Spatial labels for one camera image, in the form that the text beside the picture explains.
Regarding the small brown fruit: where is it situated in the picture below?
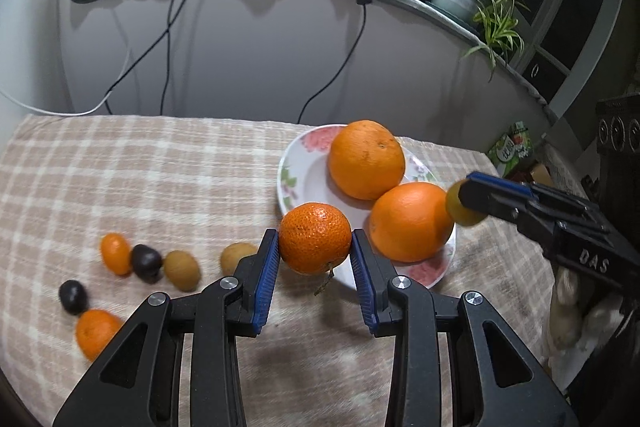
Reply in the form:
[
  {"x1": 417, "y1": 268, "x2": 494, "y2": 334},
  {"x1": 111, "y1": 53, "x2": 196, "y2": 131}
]
[{"x1": 446, "y1": 180, "x2": 487, "y2": 228}]

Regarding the brown kiwi-like fruit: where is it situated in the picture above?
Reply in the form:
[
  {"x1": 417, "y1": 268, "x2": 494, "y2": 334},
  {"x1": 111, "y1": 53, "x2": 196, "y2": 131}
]
[{"x1": 163, "y1": 251, "x2": 201, "y2": 291}]

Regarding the dark plum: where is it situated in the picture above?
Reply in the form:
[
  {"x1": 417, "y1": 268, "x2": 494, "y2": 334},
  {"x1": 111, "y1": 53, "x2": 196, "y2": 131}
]
[
  {"x1": 58, "y1": 280, "x2": 89, "y2": 315},
  {"x1": 131, "y1": 244, "x2": 163, "y2": 284}
]

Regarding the mandarin with stem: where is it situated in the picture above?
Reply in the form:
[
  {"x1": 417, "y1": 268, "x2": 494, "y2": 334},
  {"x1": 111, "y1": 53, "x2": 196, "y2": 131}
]
[{"x1": 279, "y1": 202, "x2": 352, "y2": 275}]

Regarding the small oval orange kumquat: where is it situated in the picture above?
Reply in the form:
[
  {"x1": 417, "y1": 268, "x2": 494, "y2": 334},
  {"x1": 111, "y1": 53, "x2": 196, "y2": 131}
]
[{"x1": 100, "y1": 233, "x2": 132, "y2": 277}]

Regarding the large orange front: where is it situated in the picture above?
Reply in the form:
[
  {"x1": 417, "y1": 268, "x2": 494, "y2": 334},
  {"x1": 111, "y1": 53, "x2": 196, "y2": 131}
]
[{"x1": 369, "y1": 182, "x2": 454, "y2": 263}]

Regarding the large orange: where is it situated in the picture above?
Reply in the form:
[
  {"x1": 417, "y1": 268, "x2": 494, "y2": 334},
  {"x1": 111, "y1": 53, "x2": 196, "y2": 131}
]
[
  {"x1": 328, "y1": 120, "x2": 406, "y2": 200},
  {"x1": 369, "y1": 182, "x2": 454, "y2": 263}
]

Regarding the large orange rear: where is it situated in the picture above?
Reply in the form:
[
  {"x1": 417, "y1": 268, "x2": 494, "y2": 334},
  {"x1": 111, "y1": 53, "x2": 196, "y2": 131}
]
[{"x1": 328, "y1": 120, "x2": 406, "y2": 200}]

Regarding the floral white plate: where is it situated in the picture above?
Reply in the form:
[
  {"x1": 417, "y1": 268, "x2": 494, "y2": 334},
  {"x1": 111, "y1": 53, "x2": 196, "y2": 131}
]
[{"x1": 277, "y1": 124, "x2": 457, "y2": 288}]

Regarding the checked beige tablecloth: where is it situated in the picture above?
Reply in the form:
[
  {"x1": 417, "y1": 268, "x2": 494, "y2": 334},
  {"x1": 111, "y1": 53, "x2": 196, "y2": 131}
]
[{"x1": 0, "y1": 114, "x2": 566, "y2": 427}]

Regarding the black cable left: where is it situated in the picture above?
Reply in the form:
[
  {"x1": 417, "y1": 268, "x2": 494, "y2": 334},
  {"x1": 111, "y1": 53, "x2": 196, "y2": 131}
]
[{"x1": 102, "y1": 0, "x2": 246, "y2": 117}]

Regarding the white cable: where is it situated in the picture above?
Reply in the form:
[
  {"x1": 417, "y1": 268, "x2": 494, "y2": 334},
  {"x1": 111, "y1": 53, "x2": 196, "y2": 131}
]
[{"x1": 0, "y1": 0, "x2": 151, "y2": 118}]

